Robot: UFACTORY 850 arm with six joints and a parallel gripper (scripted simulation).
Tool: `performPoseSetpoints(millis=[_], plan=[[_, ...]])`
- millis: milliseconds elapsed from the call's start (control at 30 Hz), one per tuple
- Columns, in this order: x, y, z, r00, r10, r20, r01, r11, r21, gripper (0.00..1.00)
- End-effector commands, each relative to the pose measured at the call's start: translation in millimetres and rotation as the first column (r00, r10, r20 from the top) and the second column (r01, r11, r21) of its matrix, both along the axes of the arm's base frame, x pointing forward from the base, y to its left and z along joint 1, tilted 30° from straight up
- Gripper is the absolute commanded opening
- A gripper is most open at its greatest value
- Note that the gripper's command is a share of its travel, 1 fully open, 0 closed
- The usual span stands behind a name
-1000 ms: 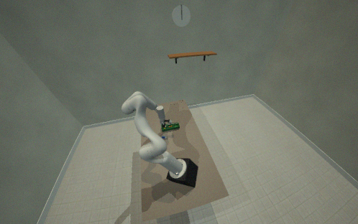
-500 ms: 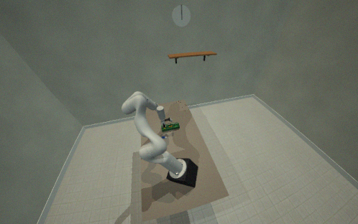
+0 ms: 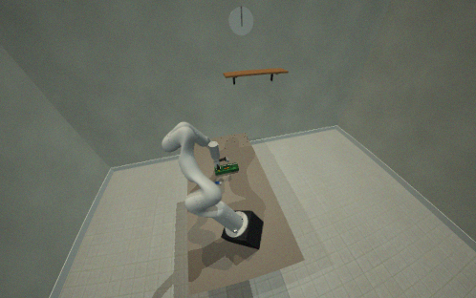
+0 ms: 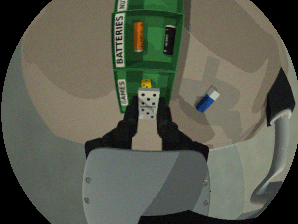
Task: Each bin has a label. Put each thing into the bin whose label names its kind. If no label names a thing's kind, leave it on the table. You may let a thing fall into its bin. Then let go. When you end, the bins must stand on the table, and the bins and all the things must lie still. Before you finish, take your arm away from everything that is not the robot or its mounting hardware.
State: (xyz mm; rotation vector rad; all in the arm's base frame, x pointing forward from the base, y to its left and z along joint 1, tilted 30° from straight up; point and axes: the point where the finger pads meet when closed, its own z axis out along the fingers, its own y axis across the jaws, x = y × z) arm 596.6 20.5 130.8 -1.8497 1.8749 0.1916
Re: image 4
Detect black battery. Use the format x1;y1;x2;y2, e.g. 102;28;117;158
163;25;176;55

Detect orange aa battery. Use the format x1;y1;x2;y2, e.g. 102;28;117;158
133;22;144;52

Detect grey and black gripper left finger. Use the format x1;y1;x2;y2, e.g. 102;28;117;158
85;95;139;160

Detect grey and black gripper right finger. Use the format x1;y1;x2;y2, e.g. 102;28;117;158
156;97;209;162

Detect white domino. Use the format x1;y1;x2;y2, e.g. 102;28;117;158
138;88;160;120

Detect green bin labelled batteries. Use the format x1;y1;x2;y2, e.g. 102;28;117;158
111;0;185;114

